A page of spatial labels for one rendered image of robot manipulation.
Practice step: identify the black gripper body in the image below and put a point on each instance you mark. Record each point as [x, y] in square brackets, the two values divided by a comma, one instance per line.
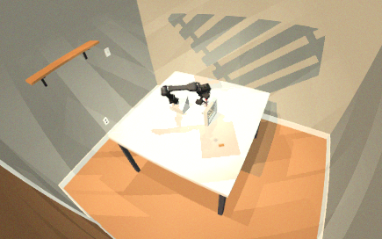
[199, 101]

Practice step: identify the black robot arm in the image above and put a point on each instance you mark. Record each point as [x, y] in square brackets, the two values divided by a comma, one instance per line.
[194, 86]

